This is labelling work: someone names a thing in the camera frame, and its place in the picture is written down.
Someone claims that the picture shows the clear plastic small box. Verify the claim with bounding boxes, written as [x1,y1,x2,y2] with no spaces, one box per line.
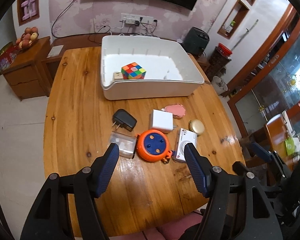
[109,131,137,159]

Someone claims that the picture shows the white children's digital camera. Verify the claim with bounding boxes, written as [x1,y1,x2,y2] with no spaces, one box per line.
[172,128,197,163]

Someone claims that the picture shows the gold round compact case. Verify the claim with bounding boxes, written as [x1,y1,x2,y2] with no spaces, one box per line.
[189,119,205,136]

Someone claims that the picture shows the orange round tape measure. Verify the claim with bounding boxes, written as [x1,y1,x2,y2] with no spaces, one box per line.
[136,129,173,164]

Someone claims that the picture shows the white power adapter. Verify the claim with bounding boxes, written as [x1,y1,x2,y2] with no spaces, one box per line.
[149,109,177,134]

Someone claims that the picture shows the pink correction tape dispenser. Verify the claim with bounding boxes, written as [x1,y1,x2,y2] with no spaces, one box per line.
[161,103,186,119]

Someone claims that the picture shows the beige small box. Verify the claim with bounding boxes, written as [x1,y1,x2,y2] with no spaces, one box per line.
[113,72,124,81]

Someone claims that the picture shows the multicolour Rubik's cube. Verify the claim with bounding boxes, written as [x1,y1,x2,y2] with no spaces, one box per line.
[121,62,146,80]

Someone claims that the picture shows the wooden round table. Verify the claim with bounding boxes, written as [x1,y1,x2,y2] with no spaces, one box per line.
[43,47,243,236]

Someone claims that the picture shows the black power adapter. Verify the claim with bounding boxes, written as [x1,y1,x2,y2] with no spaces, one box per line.
[112,109,137,132]

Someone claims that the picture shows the white small bucket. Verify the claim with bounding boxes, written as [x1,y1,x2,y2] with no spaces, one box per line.
[211,76,228,95]

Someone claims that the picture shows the white plastic storage bin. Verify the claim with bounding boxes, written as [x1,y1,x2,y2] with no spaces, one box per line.
[100,35,205,101]

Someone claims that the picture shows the wooden side cabinet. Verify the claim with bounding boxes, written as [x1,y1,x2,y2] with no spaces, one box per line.
[0,36,52,100]

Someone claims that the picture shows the dark stand with red lid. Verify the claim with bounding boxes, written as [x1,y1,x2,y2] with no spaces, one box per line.
[205,43,232,81]

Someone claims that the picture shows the low wooden TV bench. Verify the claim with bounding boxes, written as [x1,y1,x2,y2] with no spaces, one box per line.
[41,32,211,91]

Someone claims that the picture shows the red round tin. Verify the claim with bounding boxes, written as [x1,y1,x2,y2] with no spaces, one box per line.
[0,42,19,71]

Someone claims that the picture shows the fruit bowl with apples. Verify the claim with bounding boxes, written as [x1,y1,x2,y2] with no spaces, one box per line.
[15,27,39,50]

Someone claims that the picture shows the pink dumbbells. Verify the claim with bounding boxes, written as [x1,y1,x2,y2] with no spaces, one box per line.
[21,0,39,21]

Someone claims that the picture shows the white wall power strip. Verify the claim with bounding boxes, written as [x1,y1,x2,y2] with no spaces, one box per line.
[120,13,154,26]

